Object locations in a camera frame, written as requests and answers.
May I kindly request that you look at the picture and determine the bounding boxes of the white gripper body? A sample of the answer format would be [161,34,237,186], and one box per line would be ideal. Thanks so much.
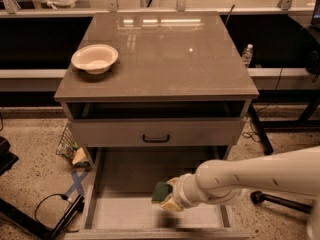
[173,173,202,208]

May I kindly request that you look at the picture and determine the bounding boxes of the grey drawer cabinet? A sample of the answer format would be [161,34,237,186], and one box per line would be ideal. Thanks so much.
[53,11,260,240]

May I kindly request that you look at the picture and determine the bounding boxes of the black cable on floor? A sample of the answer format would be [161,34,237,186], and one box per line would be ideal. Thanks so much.
[33,193,75,233]

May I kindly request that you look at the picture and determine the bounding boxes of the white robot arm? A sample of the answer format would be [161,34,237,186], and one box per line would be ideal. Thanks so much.
[152,147,320,212]

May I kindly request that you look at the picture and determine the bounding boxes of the black drawer handle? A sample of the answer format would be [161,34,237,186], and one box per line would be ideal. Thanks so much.
[142,134,171,143]

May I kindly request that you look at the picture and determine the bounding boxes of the white bowl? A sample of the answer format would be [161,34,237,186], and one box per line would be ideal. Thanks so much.
[71,44,119,75]

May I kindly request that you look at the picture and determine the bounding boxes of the blue tape cross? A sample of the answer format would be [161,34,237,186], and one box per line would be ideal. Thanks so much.
[65,170,89,197]

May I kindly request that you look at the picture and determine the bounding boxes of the black chair base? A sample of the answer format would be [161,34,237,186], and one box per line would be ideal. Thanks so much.
[250,191,312,214]

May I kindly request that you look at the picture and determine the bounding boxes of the open middle drawer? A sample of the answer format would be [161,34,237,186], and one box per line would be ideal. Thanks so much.
[64,147,249,240]

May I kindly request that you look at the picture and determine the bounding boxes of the black table leg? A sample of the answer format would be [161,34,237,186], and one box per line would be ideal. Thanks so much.
[248,104,274,155]

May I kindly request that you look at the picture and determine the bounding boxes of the wire mesh basket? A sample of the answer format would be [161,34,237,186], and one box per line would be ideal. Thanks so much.
[56,125,90,168]

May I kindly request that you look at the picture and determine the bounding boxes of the green yellow sponge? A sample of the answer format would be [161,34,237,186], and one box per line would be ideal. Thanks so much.
[152,182,173,203]

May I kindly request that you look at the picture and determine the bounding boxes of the black stand leg left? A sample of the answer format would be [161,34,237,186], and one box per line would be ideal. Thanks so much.
[0,195,84,240]

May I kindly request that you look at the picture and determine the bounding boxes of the closed upper drawer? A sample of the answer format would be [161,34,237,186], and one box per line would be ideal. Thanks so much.
[69,119,245,147]

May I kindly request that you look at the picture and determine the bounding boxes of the clear plastic water bottle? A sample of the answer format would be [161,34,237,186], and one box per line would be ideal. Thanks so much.
[241,44,253,67]

